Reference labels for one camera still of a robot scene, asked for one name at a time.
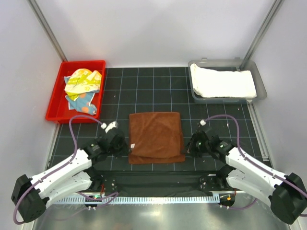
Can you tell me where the right aluminium frame post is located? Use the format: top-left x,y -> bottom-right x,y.
240,0 -> 284,69

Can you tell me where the red plastic bin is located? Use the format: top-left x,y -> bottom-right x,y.
46,60 -> 106,124

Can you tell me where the left aluminium frame post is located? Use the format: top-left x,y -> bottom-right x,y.
27,0 -> 68,62

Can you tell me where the black grid mat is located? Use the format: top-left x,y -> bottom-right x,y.
47,68 -> 271,171

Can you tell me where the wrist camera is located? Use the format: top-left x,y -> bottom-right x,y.
199,119 -> 207,127
100,121 -> 118,135

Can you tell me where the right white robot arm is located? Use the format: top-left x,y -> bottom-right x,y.
187,126 -> 307,225

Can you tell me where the brown towel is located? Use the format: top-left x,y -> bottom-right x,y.
128,112 -> 186,164

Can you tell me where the clear plastic container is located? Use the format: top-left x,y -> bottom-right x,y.
188,58 -> 267,104

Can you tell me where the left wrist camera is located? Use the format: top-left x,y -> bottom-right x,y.
100,121 -> 118,135

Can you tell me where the aluminium frame post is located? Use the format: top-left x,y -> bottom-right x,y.
240,0 -> 284,69
27,0 -> 68,62

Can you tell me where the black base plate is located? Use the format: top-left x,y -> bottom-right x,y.
98,171 -> 234,197

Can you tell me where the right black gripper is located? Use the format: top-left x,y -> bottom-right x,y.
181,133 -> 210,158

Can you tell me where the colourful patterned towel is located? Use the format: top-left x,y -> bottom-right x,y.
64,69 -> 102,115

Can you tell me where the slotted cable duct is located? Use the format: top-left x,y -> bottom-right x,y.
55,194 -> 220,205

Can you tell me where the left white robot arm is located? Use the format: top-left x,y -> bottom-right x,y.
11,128 -> 129,224

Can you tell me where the white towel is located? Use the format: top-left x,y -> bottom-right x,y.
190,64 -> 257,99

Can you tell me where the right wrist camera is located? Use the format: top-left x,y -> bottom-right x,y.
199,119 -> 207,127

